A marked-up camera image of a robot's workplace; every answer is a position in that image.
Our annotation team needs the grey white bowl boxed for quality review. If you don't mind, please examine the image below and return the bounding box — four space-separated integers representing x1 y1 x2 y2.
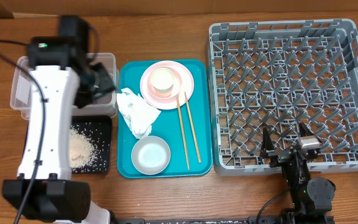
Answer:
131 136 171 175

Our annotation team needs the white napkin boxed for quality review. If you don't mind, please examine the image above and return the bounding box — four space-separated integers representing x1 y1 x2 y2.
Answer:
116 88 161 139

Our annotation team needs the white rice pile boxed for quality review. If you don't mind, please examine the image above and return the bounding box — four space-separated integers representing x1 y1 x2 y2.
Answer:
69 123 106 173

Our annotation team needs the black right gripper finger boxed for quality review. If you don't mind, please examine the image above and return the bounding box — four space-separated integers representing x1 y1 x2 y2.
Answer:
298 122 314 137
261 127 275 152

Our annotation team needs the grey dishwasher rack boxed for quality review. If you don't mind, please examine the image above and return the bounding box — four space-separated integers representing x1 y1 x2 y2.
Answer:
208 19 358 176

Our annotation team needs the teal serving tray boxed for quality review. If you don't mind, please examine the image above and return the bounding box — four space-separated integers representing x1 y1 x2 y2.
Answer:
117 59 213 179

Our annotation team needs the right wooden chopstick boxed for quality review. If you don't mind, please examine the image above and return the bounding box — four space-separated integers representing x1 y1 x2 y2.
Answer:
184 92 201 163

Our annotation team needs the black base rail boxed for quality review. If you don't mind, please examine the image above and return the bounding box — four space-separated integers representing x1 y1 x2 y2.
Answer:
116 215 335 224

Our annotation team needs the black tray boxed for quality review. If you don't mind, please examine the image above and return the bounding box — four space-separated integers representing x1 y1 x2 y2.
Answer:
23 115 112 174

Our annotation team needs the clear plastic bin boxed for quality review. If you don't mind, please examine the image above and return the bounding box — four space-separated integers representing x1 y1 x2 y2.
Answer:
10 52 119 120

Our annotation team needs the wooden chopstick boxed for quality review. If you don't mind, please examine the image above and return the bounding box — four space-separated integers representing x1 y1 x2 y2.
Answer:
184 92 201 163
176 96 190 170

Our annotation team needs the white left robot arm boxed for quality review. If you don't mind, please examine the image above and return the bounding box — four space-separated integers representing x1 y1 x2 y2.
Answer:
2 35 115 223

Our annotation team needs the pink shallow bowl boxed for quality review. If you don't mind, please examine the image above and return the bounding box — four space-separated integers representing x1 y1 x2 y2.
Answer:
147 67 182 100

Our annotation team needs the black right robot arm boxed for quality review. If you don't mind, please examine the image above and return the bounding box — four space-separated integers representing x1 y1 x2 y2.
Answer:
255 122 336 223

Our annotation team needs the left wooden chopstick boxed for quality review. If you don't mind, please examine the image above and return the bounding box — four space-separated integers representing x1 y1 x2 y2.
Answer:
176 96 190 170

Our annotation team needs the white cup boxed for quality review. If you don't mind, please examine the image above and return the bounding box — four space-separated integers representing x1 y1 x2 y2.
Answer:
150 67 174 98

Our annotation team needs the pink plate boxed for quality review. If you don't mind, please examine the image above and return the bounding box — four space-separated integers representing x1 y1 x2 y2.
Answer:
140 60 195 110

